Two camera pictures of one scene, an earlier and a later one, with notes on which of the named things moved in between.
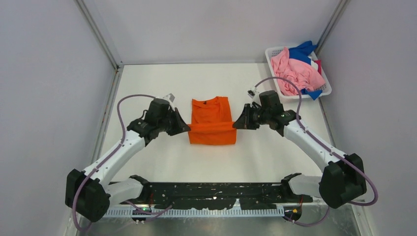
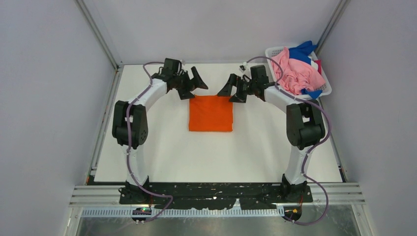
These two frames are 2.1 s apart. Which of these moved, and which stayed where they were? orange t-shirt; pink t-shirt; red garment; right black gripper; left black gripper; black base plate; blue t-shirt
Moved: orange t-shirt; left black gripper; right black gripper
Stayed: black base plate; red garment; blue t-shirt; pink t-shirt
